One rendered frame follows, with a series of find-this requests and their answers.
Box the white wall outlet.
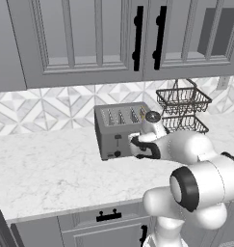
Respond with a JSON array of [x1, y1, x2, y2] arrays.
[[216, 75, 231, 92]]

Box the long black cupboard handle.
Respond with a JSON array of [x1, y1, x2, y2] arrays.
[[151, 5, 168, 71], [131, 5, 144, 72]]

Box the grey drawer front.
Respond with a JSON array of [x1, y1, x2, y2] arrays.
[[57, 202, 152, 233]]

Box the yellow bread slice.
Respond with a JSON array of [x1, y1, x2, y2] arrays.
[[139, 107, 147, 124]]

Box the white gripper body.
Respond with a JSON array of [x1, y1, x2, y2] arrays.
[[127, 132, 145, 158]]

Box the grey base cupboard door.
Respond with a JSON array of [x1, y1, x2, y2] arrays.
[[61, 215, 156, 247]]

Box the black drawer handle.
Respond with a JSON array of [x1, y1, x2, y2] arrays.
[[95, 207, 122, 223]]

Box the black base cupboard handle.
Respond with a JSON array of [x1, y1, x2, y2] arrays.
[[139, 224, 148, 247]]

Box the plain grey wall cupboard door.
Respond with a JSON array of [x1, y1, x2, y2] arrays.
[[0, 0, 28, 94]]

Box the grey four-slot toaster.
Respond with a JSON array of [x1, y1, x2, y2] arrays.
[[93, 101, 151, 162]]

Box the black two-tier wire stand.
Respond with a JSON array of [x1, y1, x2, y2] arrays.
[[155, 78, 214, 136]]

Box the grey base cupboard panel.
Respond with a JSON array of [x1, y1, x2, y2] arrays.
[[10, 216, 65, 247]]

